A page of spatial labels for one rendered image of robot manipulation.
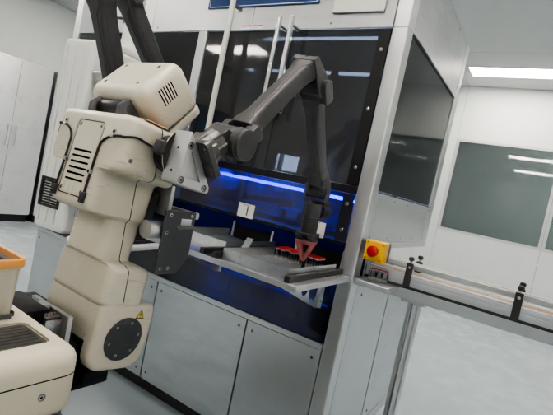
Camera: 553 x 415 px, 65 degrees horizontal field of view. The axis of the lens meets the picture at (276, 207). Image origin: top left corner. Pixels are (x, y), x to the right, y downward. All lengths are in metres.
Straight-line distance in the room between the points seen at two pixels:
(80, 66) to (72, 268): 0.95
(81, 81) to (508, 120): 5.34
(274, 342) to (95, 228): 0.99
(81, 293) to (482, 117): 5.75
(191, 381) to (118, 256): 1.16
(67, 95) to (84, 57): 0.16
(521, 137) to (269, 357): 4.98
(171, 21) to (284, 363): 1.71
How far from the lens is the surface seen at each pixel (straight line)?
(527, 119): 6.29
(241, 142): 1.01
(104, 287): 1.06
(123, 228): 1.08
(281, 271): 1.33
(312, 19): 1.91
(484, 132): 6.30
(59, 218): 1.86
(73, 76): 1.90
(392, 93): 1.66
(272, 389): 1.88
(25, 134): 6.35
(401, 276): 1.69
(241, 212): 1.88
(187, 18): 2.36
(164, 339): 2.22
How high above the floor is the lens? 1.16
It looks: 3 degrees down
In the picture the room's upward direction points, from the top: 12 degrees clockwise
